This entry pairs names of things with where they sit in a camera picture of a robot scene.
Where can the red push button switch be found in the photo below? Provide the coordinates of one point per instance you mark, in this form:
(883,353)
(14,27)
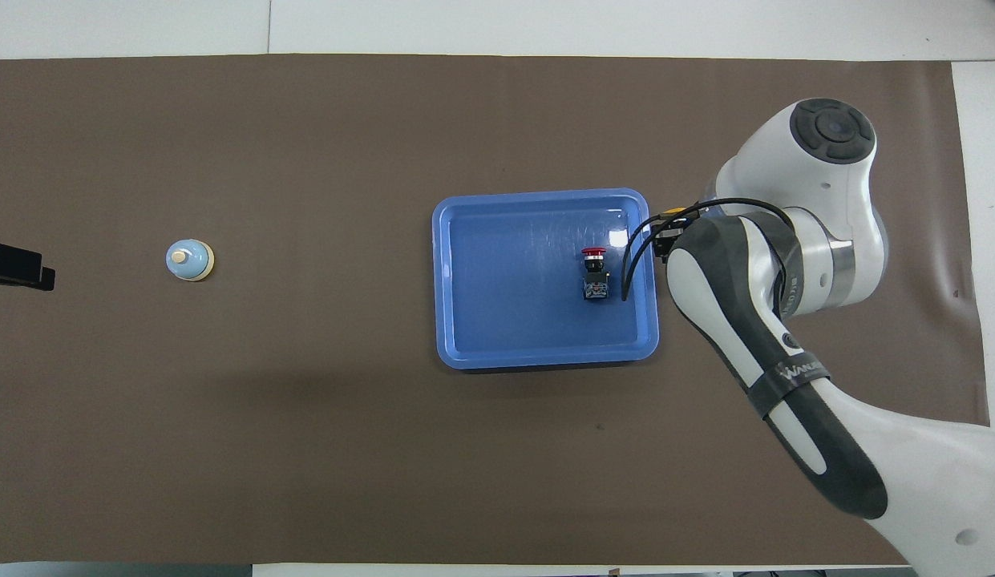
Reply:
(596,287)

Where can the light blue service bell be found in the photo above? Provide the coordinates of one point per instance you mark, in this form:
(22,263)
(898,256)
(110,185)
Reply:
(188,263)

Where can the blue plastic tray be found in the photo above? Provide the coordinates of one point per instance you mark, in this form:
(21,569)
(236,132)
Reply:
(505,320)

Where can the brown table mat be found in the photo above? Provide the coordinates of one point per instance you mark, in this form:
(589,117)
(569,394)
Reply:
(305,160)

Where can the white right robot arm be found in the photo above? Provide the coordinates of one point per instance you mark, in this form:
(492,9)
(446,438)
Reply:
(826,192)

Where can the yellow push button switch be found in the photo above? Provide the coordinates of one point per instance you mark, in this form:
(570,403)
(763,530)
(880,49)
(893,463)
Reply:
(675,215)

